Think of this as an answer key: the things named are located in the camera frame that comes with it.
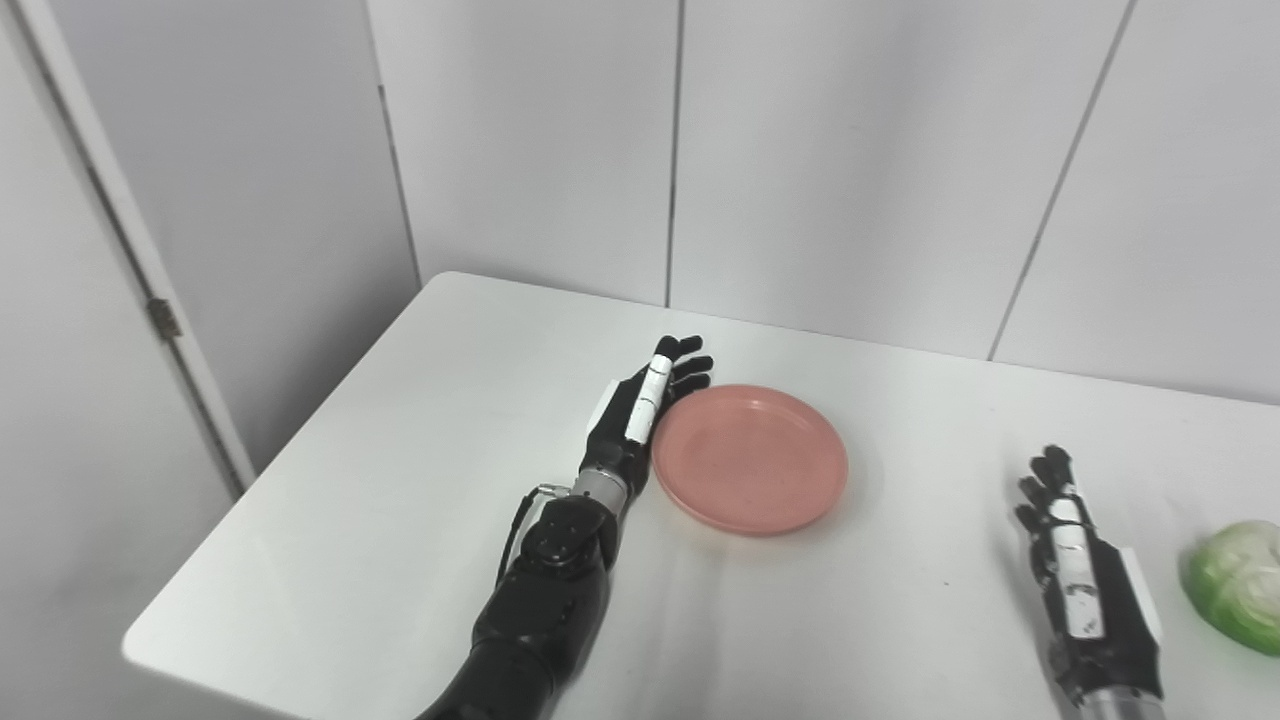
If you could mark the pink plate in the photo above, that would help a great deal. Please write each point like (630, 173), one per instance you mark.
(750, 460)

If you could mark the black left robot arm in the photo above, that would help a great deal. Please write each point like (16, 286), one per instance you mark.
(545, 610)

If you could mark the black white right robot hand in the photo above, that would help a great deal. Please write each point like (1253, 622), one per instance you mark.
(1110, 620)

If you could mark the grey metal door hinge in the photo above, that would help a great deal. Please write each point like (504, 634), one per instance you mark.
(164, 318)

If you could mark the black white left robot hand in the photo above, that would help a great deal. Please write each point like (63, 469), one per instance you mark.
(615, 440)

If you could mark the green cabbage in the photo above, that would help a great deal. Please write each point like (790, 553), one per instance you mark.
(1240, 590)

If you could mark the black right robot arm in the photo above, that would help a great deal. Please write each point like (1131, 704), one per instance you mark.
(1120, 706)

